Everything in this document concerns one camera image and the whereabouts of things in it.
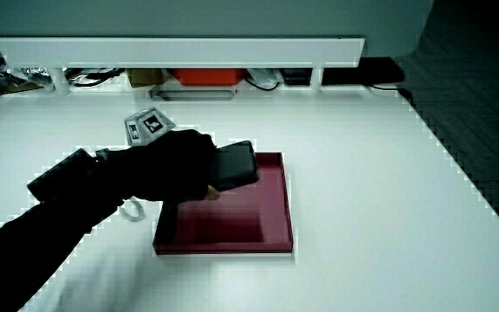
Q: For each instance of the clear plastic bag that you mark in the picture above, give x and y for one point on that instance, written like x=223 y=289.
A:
x=264 y=77

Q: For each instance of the small black box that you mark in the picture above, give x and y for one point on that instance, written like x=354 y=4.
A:
x=296 y=76

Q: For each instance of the person's right forearm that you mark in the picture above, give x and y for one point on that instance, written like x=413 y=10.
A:
x=37 y=242

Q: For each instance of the brown cardboard box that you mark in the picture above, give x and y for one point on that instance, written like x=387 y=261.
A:
x=144 y=77

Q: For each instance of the grey flat device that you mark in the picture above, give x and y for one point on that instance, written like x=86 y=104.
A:
x=193 y=95

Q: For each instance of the black rectangular box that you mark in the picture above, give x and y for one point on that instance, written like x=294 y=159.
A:
x=61 y=173

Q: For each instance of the black rectangular battery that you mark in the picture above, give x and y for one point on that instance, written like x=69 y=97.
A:
x=234 y=167

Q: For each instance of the white long shelf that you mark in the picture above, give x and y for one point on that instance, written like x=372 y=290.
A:
x=180 y=52

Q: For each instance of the person's right hand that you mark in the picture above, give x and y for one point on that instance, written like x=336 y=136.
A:
x=167 y=167

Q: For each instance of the crumpled silver foil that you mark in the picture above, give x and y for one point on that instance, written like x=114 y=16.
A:
x=30 y=74

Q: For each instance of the long black box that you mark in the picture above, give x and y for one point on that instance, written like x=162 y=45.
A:
x=362 y=71

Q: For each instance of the dark red square plate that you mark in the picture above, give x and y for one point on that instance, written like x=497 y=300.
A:
x=232 y=223

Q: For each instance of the orange box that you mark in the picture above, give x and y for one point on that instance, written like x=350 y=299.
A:
x=208 y=76

